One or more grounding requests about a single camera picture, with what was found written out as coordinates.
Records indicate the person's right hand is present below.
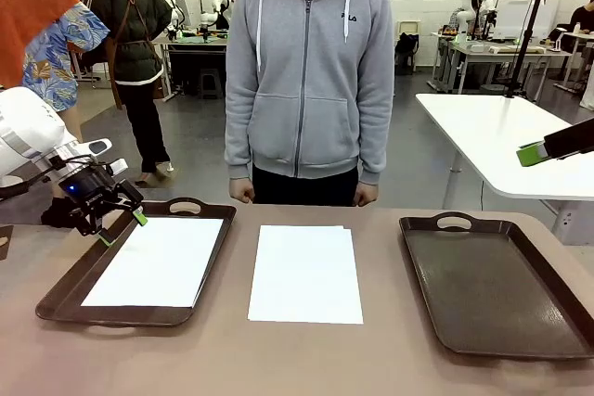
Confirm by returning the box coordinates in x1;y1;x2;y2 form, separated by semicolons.
229;178;256;205

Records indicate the green-top background desk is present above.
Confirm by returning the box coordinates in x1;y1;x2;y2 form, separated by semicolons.
151;32;231;103

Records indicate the person in grey hoodie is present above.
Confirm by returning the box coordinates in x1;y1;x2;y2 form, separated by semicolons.
225;0;395;206

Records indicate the black bag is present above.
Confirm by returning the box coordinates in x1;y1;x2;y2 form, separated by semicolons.
40;195;80;229

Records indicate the person's left hand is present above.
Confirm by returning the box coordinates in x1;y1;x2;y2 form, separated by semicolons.
353;183;380;207

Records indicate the person in orange floral clothes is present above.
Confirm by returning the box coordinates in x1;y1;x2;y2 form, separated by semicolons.
0;0;111;142

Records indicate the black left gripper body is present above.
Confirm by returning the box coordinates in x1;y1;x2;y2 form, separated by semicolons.
58;167;117;211

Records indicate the brown plastic tray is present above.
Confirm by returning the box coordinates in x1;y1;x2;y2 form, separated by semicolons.
0;224;14;262
35;197;238;328
398;211;594;361

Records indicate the white A4 paper stack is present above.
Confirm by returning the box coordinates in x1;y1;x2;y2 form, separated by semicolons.
247;224;365;325
80;217;226;309

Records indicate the person in dark green jacket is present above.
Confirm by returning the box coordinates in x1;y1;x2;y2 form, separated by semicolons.
85;0;175;184

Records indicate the grey stool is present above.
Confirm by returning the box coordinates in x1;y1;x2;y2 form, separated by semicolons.
199;68;224;99

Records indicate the white table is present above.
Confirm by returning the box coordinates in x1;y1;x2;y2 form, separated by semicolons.
415;92;594;249

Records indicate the right forearm in grey sleeve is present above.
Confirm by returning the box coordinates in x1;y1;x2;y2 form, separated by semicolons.
225;89;255;183

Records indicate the black tripod pole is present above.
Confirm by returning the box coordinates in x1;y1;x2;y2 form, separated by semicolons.
505;0;552;99

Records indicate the seated person in black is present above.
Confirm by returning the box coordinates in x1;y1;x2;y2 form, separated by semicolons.
569;0;594;36

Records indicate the left forearm in grey sleeve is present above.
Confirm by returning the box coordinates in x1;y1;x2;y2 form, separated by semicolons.
356;89;395;186

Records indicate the white height-adjustable desk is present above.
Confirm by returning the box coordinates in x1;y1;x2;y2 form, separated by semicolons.
551;29;594;92

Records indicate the white background workbench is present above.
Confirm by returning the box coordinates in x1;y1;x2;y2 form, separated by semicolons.
431;32;573;95

